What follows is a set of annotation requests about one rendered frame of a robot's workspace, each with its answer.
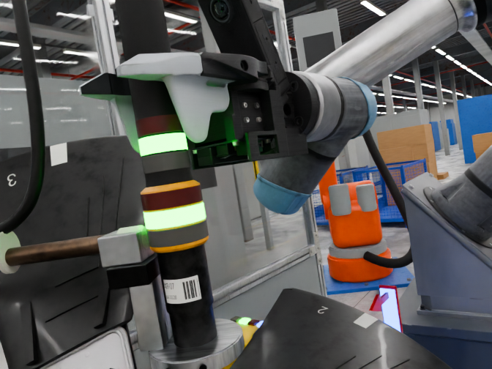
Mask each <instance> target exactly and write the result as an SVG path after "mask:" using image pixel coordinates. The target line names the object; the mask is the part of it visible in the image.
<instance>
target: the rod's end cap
mask: <svg viewBox="0 0 492 369"><path fill-rule="evenodd" d="M139 230H141V232H143V237H141V238H143V239H142V240H144V239H145V240H144V241H145V242H144V241H143V246H144V247H145V248H146V249H147V248H148V246H149V241H148V236H146V235H147V232H146V228H145V227H144V226H143V225H137V226H131V227H126V228H120V229H119V230H118V232H117V234H122V233H127V232H133V231H139ZM144 231H145V233H144ZM141 236H142V235H141ZM145 244H146V245H145Z"/></svg>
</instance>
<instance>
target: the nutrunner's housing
mask: <svg viewBox="0 0 492 369"><path fill-rule="evenodd" d="M157 259H158V264H159V268H160V276H161V280H162V285H163V293H164V298H165V306H166V310H167V312H168V313H169V315H170V320H171V328H172V333H173V337H174V344H175V345H176V346H178V347H180V348H194V347H198V346H202V345H204V344H207V343H209V342H210V341H212V340H214V339H215V338H216V336H217V329H216V324H215V316H214V311H213V307H212V303H213V302H214V299H213V294H212V286H211V281H210V276H209V267H208V263H207V258H206V250H205V245H204V244H202V245H199V246H197V247H192V248H189V249H186V250H179V251H174V252H168V253H157Z"/></svg>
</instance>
